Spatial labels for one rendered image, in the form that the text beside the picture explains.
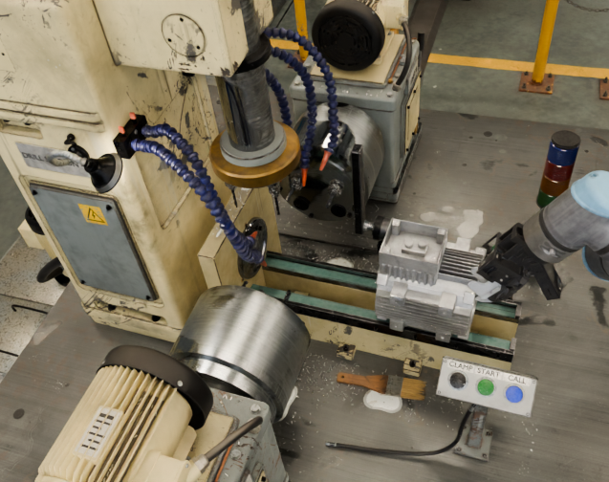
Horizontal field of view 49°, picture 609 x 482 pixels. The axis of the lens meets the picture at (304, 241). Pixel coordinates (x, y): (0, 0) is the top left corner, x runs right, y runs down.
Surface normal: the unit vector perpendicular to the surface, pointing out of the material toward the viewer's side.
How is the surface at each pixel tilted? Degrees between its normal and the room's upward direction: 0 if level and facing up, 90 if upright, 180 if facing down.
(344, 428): 0
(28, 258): 0
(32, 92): 90
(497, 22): 0
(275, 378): 62
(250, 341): 24
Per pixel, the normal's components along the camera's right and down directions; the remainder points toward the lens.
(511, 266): 0.39, -0.49
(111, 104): 0.94, 0.18
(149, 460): -0.09, -0.67
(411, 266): -0.34, 0.72
